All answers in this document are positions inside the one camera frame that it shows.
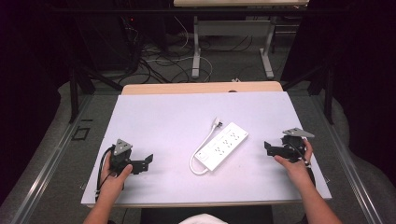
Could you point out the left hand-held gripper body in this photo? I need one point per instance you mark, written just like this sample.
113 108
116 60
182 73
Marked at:
120 152

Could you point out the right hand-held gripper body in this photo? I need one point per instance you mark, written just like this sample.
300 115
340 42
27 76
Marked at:
294 141

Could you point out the white power strip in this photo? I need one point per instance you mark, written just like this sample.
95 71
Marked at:
222 146

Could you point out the person's right hand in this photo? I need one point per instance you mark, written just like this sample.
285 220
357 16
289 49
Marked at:
295 169

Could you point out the person's left hand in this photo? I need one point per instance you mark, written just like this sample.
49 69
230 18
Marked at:
113 182

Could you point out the white table cover sheet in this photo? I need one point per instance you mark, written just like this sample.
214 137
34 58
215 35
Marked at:
174 124

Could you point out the black metal stand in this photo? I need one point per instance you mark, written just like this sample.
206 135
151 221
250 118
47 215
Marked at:
327 90
77 90

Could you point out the person's dark lap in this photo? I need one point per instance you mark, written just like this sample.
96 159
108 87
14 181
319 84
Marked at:
249 215

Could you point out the wooden table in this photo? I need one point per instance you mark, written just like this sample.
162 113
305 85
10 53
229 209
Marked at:
186 88

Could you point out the black equipment rack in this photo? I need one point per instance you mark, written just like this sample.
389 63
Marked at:
106 40

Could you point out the white desk with metal legs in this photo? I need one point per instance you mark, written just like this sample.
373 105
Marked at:
233 28

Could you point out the black floor socket frame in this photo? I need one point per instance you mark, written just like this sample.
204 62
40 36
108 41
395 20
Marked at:
81 133

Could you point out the aluminium floor rail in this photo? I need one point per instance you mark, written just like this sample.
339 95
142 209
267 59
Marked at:
345 161
46 168

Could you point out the black horizontal frame bar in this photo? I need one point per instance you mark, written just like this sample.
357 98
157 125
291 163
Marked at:
186 10

